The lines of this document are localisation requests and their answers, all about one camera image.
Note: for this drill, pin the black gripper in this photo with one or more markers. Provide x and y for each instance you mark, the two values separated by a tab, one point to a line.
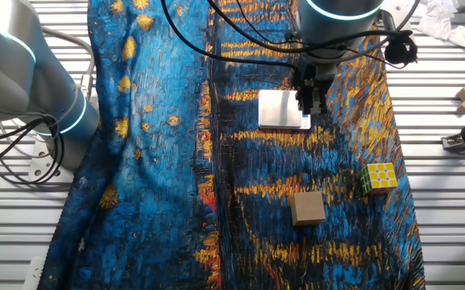
310	78

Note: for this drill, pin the Rubik's cube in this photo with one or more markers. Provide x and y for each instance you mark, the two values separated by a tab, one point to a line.
379	177

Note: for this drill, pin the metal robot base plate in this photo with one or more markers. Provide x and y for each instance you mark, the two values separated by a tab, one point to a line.
40	167

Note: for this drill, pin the large wooden cube block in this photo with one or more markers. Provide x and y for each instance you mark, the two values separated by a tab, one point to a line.
308	207

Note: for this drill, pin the white crumpled cloth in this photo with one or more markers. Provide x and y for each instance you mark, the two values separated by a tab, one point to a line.
437	20

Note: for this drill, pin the blue starry night painted cloth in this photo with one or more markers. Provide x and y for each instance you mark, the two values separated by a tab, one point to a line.
155	161

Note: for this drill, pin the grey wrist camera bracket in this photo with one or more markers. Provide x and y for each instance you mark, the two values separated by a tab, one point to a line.
387	19

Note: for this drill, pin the white plastic piece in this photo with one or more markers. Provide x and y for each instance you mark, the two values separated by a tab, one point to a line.
34	274

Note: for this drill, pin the silver digital scale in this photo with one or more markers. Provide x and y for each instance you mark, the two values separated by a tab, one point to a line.
278	108

